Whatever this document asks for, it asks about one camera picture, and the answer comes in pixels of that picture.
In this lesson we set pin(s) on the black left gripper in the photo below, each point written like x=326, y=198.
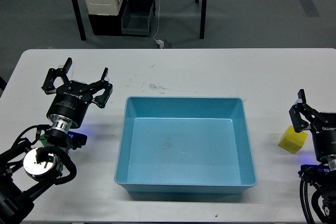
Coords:
x=71, y=101

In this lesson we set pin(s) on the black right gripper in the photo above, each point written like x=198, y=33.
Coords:
x=304, y=117

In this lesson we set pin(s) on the yellow block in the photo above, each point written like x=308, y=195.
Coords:
x=291, y=141

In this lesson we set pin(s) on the green block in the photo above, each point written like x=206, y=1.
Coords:
x=43, y=140

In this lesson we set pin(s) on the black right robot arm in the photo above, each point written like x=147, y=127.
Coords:
x=317, y=182

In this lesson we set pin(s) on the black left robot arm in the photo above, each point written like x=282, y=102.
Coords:
x=38, y=158

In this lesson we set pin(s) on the black box under crate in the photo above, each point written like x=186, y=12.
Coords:
x=107, y=25

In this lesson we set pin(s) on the light blue plastic box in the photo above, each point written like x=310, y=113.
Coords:
x=185, y=145

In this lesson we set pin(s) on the dark grey storage bin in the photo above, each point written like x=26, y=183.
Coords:
x=137, y=17

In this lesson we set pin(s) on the white power adapter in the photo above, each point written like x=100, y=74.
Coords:
x=160, y=44

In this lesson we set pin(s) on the black table leg left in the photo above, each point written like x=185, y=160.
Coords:
x=78, y=18

